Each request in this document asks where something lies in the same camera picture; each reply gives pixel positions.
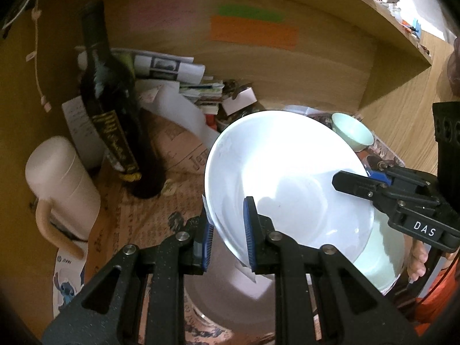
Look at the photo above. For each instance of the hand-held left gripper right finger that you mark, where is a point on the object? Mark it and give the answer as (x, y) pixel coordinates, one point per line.
(249, 233)

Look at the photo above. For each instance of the handwritten white paper note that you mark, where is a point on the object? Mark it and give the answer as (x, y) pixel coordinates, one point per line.
(77, 125)

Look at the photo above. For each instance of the pink sticky note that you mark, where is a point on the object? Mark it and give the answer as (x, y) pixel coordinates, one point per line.
(161, 12)

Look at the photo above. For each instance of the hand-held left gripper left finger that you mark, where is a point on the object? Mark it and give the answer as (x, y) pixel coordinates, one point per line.
(206, 244)

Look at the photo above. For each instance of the dark wine bottle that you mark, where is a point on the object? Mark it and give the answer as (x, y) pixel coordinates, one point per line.
(107, 115)

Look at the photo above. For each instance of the white card box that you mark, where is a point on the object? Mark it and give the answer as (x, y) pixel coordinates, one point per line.
(239, 100)

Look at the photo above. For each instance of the wooden shelf board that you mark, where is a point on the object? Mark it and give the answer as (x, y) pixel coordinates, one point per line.
(359, 0)

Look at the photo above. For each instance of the mint green plate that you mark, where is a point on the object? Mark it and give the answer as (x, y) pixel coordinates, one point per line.
(381, 255)

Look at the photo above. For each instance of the orange sticky note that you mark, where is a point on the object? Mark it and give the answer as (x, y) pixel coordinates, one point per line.
(251, 32)

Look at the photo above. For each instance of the cartoon print white mat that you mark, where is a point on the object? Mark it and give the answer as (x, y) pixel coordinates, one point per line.
(66, 287)

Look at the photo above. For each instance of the pale pink plate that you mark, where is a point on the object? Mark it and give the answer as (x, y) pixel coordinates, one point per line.
(222, 294)

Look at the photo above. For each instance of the newspaper print table mat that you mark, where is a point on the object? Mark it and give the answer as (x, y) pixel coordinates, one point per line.
(143, 215)

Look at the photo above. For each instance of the large white bowl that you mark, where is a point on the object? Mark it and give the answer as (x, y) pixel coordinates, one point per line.
(287, 158)

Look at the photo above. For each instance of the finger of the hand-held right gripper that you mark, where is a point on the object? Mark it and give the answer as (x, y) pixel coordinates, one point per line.
(354, 183)
(379, 176)

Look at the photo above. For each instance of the person's right hand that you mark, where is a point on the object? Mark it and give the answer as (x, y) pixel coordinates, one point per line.
(417, 258)

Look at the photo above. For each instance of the orange clothing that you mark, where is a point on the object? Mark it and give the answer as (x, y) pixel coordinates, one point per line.
(438, 305)

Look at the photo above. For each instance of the mint green bowl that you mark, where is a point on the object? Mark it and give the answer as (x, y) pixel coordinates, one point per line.
(354, 131)

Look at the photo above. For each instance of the curled white paper sheet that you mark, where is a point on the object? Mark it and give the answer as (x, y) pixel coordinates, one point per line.
(179, 115)

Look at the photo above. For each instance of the stack of newspapers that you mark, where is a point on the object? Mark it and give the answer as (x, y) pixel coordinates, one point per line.
(161, 66)

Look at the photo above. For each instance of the green sticky note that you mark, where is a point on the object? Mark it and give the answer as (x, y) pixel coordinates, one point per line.
(251, 11)

